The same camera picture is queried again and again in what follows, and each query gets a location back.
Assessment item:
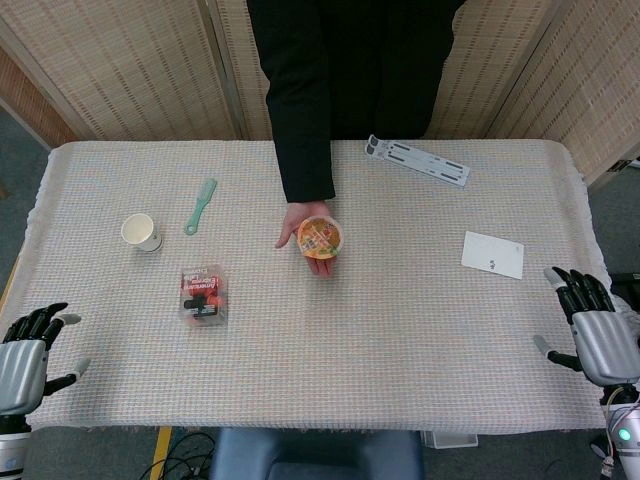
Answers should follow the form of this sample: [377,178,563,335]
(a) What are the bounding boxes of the person's bare hand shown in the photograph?
[275,200,337,280]

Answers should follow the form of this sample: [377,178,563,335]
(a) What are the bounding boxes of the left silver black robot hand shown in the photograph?
[0,301,92,417]

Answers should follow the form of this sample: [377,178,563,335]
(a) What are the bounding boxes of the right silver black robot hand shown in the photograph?
[532,266,640,387]

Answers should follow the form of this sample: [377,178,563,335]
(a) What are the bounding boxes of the person's black sleeved forearm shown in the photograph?
[246,0,337,205]

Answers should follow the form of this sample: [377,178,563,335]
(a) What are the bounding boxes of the green plastic comb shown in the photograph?
[183,178,219,236]

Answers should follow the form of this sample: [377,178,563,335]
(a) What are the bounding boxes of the beige woven tablecloth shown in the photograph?
[0,139,612,432]

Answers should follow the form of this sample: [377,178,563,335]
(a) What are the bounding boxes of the white folding laptop stand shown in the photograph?
[366,133,472,189]

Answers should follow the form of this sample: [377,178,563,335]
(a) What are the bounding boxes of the white card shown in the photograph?
[460,230,527,280]

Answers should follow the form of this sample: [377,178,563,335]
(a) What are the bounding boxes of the white paper cup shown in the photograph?
[120,213,164,253]

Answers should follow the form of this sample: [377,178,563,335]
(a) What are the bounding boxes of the person's black clothed torso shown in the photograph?
[246,0,469,142]

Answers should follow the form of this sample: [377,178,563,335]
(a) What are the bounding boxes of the blue padded chair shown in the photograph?
[208,427,426,480]

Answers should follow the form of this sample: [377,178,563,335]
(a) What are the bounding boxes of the bamboo folding screen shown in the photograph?
[0,0,640,187]

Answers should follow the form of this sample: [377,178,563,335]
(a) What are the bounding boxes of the black floor cables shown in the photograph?
[162,432,217,480]

